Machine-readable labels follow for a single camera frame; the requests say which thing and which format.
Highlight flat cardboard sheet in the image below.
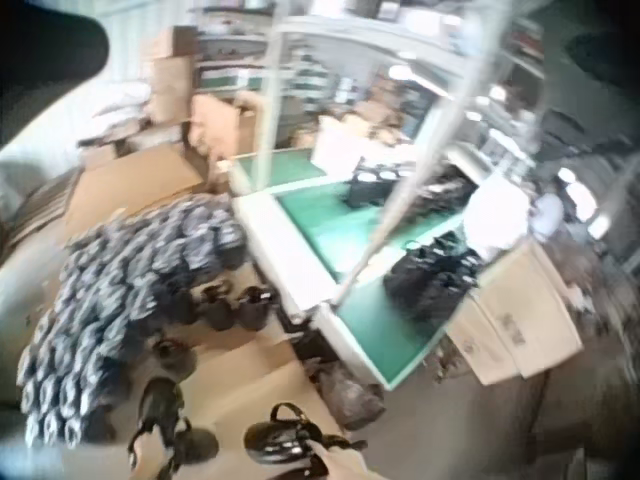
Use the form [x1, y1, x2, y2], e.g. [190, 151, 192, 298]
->
[63, 145, 209, 235]

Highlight person's left hand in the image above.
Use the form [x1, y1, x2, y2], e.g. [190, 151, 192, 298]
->
[131, 443, 166, 480]

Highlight open brown carton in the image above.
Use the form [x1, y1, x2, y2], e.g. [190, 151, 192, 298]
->
[187, 91, 264, 157]

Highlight black cup-shaped part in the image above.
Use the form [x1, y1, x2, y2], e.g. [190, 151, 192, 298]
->
[200, 282, 237, 332]
[236, 286, 277, 332]

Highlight black round part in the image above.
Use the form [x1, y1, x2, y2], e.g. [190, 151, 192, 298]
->
[174, 425, 220, 466]
[152, 338, 198, 377]

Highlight person's right hand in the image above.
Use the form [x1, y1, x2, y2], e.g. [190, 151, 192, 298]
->
[310, 439, 372, 480]

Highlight stack of brown cartons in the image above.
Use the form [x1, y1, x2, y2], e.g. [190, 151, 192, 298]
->
[141, 24, 202, 129]

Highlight white plastic bag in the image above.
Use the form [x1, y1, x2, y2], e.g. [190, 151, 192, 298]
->
[462, 183, 532, 263]

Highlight pile of black parts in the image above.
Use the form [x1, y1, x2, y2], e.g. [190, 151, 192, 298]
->
[407, 168, 477, 224]

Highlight clear plastic bag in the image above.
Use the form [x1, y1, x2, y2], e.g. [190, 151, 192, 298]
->
[317, 363, 387, 432]

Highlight glossy black helmet-shaped part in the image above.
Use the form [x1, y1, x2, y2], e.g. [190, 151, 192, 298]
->
[243, 402, 332, 477]

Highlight black box with white discs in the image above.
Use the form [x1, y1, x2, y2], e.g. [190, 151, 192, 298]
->
[342, 157, 404, 211]

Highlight heap of white bags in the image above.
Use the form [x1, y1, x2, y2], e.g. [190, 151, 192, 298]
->
[87, 80, 153, 134]

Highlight background storage shelf rack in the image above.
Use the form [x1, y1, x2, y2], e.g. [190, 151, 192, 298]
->
[193, 0, 282, 97]

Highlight black strapped part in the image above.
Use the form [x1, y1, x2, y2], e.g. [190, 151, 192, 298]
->
[127, 376, 193, 472]

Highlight large printed cardboard carton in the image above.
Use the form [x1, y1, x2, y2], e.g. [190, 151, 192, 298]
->
[443, 241, 585, 387]

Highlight heap of black-white parts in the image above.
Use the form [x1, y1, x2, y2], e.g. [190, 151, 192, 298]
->
[17, 193, 248, 447]

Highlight green-topped white frame workbench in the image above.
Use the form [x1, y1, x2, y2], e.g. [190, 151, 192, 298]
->
[227, 14, 506, 392]

